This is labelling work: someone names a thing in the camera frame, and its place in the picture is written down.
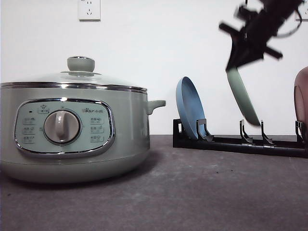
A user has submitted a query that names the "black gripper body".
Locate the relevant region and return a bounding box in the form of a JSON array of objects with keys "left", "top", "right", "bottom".
[{"left": 219, "top": 0, "right": 301, "bottom": 60}]

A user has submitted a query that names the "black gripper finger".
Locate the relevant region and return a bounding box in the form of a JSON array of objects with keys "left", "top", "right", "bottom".
[{"left": 225, "top": 31, "right": 266, "bottom": 70}]

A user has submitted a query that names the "green plate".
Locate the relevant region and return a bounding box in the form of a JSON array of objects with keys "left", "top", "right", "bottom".
[{"left": 226, "top": 67, "right": 261, "bottom": 126}]

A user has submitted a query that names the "glass steamer lid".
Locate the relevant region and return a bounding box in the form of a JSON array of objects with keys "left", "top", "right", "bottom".
[{"left": 0, "top": 56, "right": 148, "bottom": 92}]

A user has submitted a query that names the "pink plate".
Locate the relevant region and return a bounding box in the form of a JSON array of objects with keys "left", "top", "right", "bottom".
[{"left": 294, "top": 66, "right": 308, "bottom": 140}]

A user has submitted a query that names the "blue plate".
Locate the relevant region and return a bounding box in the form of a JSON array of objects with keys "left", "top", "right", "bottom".
[{"left": 176, "top": 77, "right": 206, "bottom": 138}]

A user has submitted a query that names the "green electric steamer pot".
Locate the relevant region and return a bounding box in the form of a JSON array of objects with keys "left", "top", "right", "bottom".
[{"left": 1, "top": 87, "right": 166, "bottom": 184}]

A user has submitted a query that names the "black dish rack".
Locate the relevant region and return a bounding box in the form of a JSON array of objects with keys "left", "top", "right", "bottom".
[{"left": 173, "top": 119, "right": 305, "bottom": 158}]

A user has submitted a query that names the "black cable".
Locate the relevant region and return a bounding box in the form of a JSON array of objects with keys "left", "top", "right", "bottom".
[{"left": 290, "top": 10, "right": 302, "bottom": 35}]

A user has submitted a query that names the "white wall socket right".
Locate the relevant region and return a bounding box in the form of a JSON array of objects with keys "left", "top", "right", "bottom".
[{"left": 298, "top": 1, "right": 308, "bottom": 19}]

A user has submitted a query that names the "white wall socket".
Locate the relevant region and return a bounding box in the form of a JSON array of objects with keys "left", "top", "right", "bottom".
[
  {"left": 78, "top": 0, "right": 101, "bottom": 22},
  {"left": 298, "top": 1, "right": 308, "bottom": 19}
]

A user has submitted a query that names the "white wall socket left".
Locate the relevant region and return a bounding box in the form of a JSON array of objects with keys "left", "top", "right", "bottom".
[{"left": 78, "top": 0, "right": 101, "bottom": 22}]

